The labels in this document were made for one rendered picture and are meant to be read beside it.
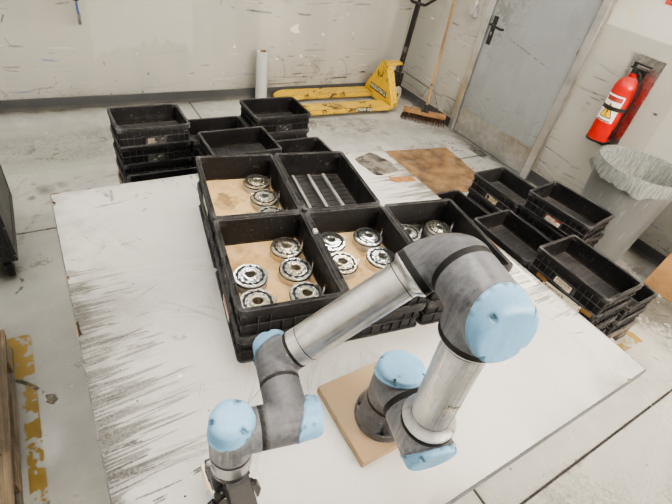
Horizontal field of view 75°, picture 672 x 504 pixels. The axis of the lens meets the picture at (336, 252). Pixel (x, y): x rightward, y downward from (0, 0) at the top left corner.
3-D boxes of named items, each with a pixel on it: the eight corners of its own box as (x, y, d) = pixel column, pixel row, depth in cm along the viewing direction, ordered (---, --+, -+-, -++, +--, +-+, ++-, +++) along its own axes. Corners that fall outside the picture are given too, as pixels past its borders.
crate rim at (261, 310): (346, 300, 123) (347, 294, 122) (238, 319, 112) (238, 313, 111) (302, 216, 150) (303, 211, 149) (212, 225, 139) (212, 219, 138)
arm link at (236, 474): (259, 459, 77) (213, 481, 73) (258, 471, 80) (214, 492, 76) (243, 422, 81) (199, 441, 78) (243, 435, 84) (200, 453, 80)
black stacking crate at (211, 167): (299, 238, 156) (302, 212, 149) (213, 248, 146) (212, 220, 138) (270, 179, 183) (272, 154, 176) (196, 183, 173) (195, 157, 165)
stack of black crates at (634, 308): (635, 322, 253) (660, 294, 238) (605, 338, 239) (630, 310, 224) (576, 277, 277) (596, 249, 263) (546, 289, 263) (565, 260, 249)
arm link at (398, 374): (402, 370, 118) (415, 338, 109) (424, 416, 108) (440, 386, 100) (360, 378, 114) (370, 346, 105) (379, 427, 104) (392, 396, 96)
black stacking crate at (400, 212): (500, 291, 151) (514, 267, 144) (427, 306, 140) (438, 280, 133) (441, 223, 178) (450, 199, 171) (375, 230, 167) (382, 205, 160)
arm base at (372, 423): (421, 424, 117) (431, 404, 111) (378, 453, 110) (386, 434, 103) (385, 381, 126) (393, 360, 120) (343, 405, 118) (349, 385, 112)
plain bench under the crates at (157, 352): (551, 463, 194) (647, 369, 149) (179, 733, 118) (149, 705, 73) (357, 244, 292) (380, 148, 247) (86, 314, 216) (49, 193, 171)
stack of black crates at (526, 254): (536, 294, 258) (564, 249, 237) (501, 308, 244) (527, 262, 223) (487, 252, 283) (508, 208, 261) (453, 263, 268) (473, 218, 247)
